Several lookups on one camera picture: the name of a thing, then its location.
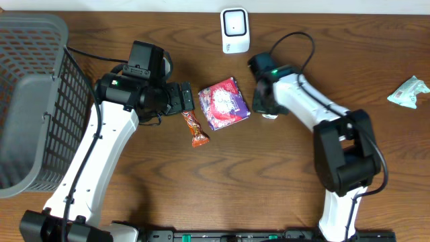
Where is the red purple snack bag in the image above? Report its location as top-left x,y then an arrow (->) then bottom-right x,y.
198,77 -> 251,131

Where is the orange red chocolate bar wrapper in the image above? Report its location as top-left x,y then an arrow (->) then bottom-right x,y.
181,110 -> 210,148

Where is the small orange box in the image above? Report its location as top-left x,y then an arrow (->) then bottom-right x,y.
262,114 -> 278,120

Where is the mint green wipes pack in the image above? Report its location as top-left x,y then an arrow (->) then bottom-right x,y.
387,76 -> 429,109

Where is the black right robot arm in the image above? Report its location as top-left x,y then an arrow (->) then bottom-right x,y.
248,52 -> 382,241

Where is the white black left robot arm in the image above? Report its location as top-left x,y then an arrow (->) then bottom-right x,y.
19,41 -> 194,241

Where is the white barcode scanner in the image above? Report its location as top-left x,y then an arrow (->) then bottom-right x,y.
220,7 -> 251,54

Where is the dark grey plastic basket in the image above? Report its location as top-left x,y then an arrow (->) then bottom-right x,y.
1,13 -> 91,198

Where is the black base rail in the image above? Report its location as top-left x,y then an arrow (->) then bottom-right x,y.
140,229 -> 397,242

